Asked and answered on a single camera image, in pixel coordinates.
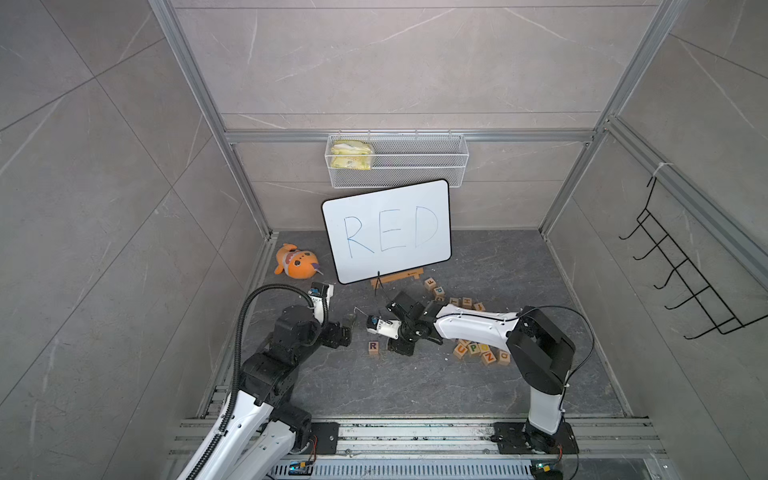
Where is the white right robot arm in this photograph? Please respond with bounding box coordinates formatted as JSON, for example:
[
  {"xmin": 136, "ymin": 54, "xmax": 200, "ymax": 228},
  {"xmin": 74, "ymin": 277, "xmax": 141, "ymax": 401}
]
[{"xmin": 366, "ymin": 292, "xmax": 579, "ymax": 456}]

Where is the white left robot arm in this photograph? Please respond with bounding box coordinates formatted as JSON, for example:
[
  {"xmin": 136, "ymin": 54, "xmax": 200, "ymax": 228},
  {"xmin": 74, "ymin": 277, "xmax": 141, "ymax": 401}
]
[{"xmin": 178, "ymin": 300, "xmax": 350, "ymax": 479}]

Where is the wooden block letter U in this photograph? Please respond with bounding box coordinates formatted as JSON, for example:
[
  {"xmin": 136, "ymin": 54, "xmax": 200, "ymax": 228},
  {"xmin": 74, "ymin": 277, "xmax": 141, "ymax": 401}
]
[{"xmin": 453, "ymin": 343, "xmax": 469, "ymax": 359}]

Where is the wooden block letter N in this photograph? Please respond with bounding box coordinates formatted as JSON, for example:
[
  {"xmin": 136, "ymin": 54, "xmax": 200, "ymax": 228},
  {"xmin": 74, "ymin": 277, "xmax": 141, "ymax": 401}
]
[{"xmin": 481, "ymin": 351, "xmax": 497, "ymax": 365}]

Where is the wooden block letter O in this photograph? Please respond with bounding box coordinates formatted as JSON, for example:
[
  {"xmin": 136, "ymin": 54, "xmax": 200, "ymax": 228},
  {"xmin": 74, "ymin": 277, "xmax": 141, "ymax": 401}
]
[{"xmin": 498, "ymin": 350, "xmax": 511, "ymax": 365}]

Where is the wooden easel stand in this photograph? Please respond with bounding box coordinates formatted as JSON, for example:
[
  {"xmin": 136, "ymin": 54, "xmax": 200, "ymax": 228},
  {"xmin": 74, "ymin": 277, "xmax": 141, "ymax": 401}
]
[{"xmin": 370, "ymin": 268, "xmax": 424, "ymax": 287}]

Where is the orange plush toy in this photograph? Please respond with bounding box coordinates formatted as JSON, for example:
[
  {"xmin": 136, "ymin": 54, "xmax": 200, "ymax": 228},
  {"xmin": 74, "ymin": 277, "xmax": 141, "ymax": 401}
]
[{"xmin": 274, "ymin": 243, "xmax": 322, "ymax": 280}]

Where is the white dry-erase board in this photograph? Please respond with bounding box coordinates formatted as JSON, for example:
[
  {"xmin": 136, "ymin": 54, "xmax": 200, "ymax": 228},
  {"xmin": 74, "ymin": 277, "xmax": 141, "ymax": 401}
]
[{"xmin": 321, "ymin": 179, "xmax": 452, "ymax": 284}]

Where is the yellow packet in basket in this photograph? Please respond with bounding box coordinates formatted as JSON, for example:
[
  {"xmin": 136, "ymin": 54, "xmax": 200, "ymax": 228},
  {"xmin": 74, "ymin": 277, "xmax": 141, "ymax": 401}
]
[{"xmin": 329, "ymin": 140, "xmax": 375, "ymax": 171}]

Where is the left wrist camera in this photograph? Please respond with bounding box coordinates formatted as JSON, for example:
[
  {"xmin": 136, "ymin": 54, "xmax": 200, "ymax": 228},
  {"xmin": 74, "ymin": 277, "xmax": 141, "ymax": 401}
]
[{"xmin": 308, "ymin": 282, "xmax": 334, "ymax": 324}]

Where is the wire mesh wall basket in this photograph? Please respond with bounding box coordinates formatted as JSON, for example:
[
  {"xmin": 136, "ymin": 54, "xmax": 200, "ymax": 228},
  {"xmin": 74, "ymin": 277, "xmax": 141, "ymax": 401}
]
[{"xmin": 324, "ymin": 133, "xmax": 469, "ymax": 189}]

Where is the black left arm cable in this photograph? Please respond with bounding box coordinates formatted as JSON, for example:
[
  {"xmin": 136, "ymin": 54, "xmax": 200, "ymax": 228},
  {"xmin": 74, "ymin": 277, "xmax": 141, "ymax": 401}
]
[{"xmin": 185, "ymin": 283, "xmax": 316, "ymax": 480}]

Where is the metal base rail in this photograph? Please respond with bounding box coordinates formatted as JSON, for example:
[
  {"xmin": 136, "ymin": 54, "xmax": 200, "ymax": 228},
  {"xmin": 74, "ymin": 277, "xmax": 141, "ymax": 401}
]
[{"xmin": 167, "ymin": 416, "xmax": 667, "ymax": 480}]

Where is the black wire hook rack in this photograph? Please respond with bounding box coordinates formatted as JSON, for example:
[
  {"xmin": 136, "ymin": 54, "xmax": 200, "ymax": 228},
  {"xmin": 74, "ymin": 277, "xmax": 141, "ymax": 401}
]
[{"xmin": 618, "ymin": 176, "xmax": 767, "ymax": 341}]

